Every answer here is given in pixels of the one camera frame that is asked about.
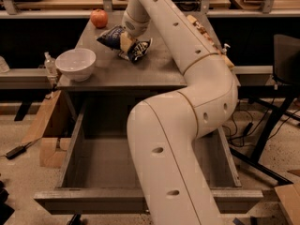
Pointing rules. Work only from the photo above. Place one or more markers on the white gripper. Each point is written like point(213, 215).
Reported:
point(136, 26)

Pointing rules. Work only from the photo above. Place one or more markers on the blue chip bag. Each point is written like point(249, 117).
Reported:
point(111, 39)

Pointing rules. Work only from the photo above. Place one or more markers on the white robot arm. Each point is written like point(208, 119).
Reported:
point(161, 130)

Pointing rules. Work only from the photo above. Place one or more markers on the yellow brown chip bag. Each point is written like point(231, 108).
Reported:
point(196, 23)

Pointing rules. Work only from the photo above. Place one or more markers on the open grey top drawer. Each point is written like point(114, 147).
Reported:
point(98, 175)

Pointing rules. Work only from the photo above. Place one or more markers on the red apple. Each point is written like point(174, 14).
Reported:
point(99, 18)

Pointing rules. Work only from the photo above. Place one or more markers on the grey cabinet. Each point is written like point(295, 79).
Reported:
point(125, 69)

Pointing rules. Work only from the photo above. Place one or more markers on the white bowl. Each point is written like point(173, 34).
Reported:
point(76, 64)

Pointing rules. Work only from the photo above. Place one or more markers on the clear sanitizer bottle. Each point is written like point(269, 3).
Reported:
point(49, 64)

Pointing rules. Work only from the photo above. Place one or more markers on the small pump bottle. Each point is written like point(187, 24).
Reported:
point(225, 48)

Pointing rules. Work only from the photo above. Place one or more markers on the cardboard box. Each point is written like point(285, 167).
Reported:
point(48, 128)

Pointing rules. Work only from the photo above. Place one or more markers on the black power adapter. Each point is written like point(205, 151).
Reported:
point(15, 152)

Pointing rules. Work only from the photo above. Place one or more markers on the black chair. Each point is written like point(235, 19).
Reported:
point(286, 71)

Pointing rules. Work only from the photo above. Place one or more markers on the cardboard sheet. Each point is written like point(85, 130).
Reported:
point(288, 193)

